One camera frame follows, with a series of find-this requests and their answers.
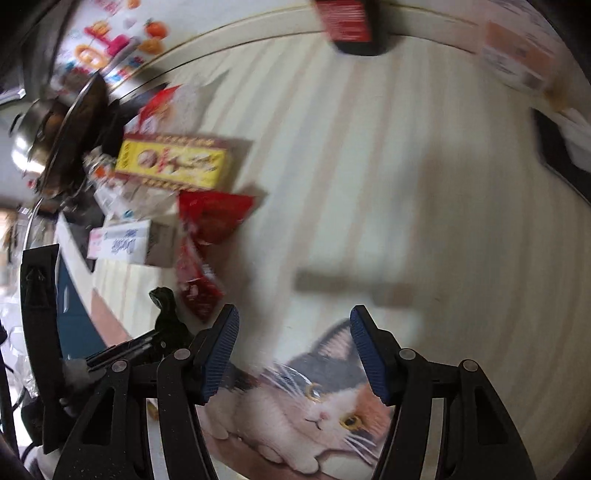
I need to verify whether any teal blue board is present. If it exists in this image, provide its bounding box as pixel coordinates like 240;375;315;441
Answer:
55;215;109;358

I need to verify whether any crumpled clear plastic wrapper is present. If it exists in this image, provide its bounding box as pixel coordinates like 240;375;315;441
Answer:
95;178;182;221

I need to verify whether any white and blue carton box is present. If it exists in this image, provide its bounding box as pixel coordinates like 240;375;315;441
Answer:
87;219;178;268

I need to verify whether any yellow printed carton box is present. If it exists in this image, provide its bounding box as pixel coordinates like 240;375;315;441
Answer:
113;133;256;191

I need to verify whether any red and white plastic packet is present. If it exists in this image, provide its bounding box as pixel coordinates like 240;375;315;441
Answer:
137;86;185;136

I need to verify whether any white tissue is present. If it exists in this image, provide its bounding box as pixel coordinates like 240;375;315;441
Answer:
556;107;591;169

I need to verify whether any red and white candy wrapper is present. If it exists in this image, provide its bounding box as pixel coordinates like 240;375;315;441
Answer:
174;233;225;321

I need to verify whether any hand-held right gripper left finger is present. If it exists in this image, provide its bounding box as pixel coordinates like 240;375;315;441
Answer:
53;304;241;480

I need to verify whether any red printed box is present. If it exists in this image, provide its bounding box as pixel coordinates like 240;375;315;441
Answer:
314;0;393;57

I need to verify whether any colourful wall sticker sheet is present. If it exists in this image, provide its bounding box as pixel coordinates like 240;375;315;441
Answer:
58;0;169;84

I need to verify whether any white labelled carton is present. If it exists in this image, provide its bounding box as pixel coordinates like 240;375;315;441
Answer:
478;18;561;95

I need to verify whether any dark pot lid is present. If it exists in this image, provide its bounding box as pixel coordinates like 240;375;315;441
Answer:
37;74;112;195

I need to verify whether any black tray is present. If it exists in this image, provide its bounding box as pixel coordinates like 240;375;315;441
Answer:
531;107;591;206

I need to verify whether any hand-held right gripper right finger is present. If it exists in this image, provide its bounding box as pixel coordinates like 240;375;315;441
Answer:
349;305;539;480

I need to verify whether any stainless steel pot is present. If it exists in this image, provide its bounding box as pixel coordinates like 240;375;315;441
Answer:
10;98;70;176

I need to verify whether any red snack packet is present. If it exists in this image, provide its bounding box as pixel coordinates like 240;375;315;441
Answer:
178;190;257;245

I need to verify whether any cat picture mat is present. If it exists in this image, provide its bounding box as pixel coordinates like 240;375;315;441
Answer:
198;318;398;480

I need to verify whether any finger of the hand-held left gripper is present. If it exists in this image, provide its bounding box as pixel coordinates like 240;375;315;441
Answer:
85;286;195;371

